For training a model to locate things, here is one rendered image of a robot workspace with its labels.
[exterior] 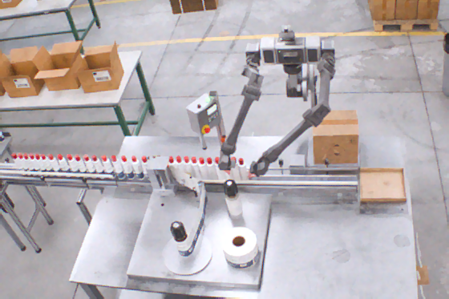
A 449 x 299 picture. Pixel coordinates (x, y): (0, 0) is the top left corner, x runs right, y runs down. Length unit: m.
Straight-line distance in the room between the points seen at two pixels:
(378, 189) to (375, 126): 1.72
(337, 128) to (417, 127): 1.82
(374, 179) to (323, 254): 0.66
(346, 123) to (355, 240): 0.77
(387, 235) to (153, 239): 1.43
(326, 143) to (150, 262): 1.34
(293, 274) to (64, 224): 2.48
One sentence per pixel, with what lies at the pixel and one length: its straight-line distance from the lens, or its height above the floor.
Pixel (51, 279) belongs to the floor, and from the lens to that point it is 4.47.
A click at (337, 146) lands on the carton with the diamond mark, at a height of 1.02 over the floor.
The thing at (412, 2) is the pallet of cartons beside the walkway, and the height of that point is 0.39.
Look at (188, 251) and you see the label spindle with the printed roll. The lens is 3.00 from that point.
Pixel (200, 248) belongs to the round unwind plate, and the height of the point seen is 0.89.
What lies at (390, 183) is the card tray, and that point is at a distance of 3.39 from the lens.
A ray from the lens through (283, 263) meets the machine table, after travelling 3.02.
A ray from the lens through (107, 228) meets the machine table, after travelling 3.45.
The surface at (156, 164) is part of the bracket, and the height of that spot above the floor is 1.14.
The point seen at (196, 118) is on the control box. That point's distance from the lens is 3.04.
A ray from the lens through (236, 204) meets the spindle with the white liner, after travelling 3.08.
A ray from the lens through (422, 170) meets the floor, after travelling 4.63.
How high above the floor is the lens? 3.38
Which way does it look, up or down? 42 degrees down
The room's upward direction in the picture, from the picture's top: 12 degrees counter-clockwise
